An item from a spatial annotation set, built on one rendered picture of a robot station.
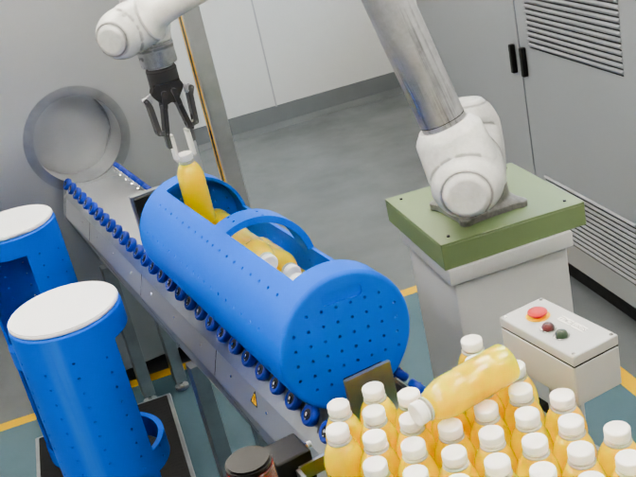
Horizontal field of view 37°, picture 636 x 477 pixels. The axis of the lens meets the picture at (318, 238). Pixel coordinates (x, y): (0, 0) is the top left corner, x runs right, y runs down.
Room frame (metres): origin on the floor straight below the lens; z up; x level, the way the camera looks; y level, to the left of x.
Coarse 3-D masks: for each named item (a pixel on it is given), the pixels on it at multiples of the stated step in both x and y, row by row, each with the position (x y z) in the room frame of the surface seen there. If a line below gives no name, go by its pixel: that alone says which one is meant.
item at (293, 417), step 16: (80, 208) 3.23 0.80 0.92; (96, 224) 3.03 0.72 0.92; (112, 240) 2.85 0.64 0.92; (128, 256) 2.68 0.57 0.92; (144, 272) 2.54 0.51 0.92; (160, 288) 2.40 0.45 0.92; (176, 304) 2.28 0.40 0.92; (192, 320) 2.16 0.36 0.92; (208, 336) 2.06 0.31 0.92; (224, 352) 1.96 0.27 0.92; (240, 352) 1.90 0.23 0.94; (240, 368) 1.87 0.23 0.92; (256, 384) 1.79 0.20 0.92; (272, 400) 1.71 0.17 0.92; (288, 416) 1.64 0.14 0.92; (320, 416) 1.56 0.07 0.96; (304, 432) 1.57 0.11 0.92; (320, 448) 1.51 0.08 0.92
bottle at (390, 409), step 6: (384, 396) 1.40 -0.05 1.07; (366, 402) 1.40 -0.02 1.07; (372, 402) 1.39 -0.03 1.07; (378, 402) 1.39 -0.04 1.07; (384, 402) 1.40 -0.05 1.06; (390, 402) 1.40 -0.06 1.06; (384, 408) 1.39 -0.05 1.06; (390, 408) 1.39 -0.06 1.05; (396, 408) 1.41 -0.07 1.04; (360, 414) 1.41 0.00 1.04; (390, 414) 1.38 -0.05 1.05; (360, 420) 1.41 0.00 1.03; (390, 420) 1.38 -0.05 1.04
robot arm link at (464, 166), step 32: (384, 0) 1.94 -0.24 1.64; (384, 32) 1.95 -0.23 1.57; (416, 32) 1.94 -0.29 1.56; (416, 64) 1.93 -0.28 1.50; (416, 96) 1.93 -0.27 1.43; (448, 96) 1.93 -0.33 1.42; (448, 128) 1.91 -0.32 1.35; (480, 128) 1.92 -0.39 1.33; (448, 160) 1.88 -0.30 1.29; (480, 160) 1.86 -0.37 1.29; (448, 192) 1.84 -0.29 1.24; (480, 192) 1.83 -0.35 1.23
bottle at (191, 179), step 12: (180, 168) 2.28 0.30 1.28; (192, 168) 2.27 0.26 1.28; (180, 180) 2.27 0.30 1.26; (192, 180) 2.26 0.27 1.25; (204, 180) 2.28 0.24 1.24; (192, 192) 2.26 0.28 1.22; (204, 192) 2.27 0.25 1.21; (192, 204) 2.26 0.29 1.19; (204, 204) 2.26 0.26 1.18; (204, 216) 2.26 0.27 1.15
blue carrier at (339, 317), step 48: (144, 240) 2.30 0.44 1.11; (192, 240) 2.02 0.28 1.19; (288, 240) 2.13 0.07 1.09; (192, 288) 1.97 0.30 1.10; (240, 288) 1.73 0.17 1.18; (288, 288) 1.61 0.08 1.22; (336, 288) 1.58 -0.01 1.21; (384, 288) 1.62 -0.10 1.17; (240, 336) 1.71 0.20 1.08; (288, 336) 1.54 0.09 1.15; (336, 336) 1.57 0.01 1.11; (384, 336) 1.61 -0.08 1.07; (288, 384) 1.53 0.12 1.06; (336, 384) 1.57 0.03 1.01
